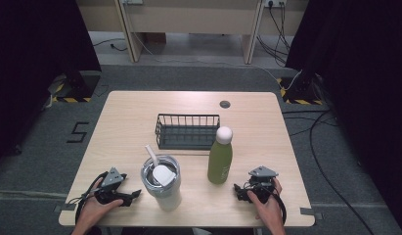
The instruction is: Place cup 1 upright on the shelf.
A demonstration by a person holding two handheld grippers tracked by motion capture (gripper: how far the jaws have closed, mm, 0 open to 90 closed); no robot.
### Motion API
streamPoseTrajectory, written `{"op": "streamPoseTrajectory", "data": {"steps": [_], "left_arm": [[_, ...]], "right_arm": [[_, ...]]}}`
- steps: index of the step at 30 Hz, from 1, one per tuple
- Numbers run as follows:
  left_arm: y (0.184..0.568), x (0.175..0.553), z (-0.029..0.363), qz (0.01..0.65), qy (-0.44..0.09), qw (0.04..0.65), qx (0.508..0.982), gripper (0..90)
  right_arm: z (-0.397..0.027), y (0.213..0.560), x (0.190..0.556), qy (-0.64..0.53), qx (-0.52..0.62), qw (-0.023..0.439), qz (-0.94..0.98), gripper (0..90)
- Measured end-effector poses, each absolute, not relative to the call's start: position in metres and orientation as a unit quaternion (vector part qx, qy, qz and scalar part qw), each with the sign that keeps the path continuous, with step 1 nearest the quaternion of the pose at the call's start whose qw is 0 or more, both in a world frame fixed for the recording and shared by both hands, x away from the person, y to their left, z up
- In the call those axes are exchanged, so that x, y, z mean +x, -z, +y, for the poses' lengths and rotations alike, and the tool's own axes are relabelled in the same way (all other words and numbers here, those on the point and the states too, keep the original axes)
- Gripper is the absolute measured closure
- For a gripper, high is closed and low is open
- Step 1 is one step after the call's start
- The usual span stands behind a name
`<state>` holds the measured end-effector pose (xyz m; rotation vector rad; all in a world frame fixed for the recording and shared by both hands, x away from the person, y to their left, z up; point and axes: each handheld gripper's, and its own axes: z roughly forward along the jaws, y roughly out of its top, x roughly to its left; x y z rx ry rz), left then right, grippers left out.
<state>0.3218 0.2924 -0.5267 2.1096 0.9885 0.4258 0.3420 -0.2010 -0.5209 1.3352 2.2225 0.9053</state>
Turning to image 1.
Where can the person's right hand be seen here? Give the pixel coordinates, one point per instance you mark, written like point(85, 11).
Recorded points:
point(270, 210)

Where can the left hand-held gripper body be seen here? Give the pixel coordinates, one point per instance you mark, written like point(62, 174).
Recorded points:
point(111, 178)

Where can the grey tape piece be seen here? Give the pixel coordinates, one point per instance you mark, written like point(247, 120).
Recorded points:
point(65, 207)
point(310, 212)

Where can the white wall socket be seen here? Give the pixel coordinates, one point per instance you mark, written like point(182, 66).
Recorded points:
point(275, 2)

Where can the grey round table grommet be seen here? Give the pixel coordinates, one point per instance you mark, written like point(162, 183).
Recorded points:
point(225, 104)

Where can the green bottle with white cap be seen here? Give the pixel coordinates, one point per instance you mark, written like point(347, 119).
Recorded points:
point(219, 161)

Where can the black stand base striped tape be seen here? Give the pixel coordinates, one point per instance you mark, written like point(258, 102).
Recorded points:
point(82, 86)
point(301, 93)

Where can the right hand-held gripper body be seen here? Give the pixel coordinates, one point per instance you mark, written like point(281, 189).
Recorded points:
point(261, 182)

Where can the white tumbler with straw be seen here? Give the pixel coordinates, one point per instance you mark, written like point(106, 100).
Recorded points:
point(166, 192)

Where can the black curtain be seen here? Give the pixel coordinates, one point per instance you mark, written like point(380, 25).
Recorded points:
point(35, 65)
point(361, 81)

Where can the person's left hand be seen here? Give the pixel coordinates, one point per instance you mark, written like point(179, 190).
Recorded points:
point(95, 210)

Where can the beige desk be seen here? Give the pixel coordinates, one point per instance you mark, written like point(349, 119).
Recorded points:
point(188, 16)

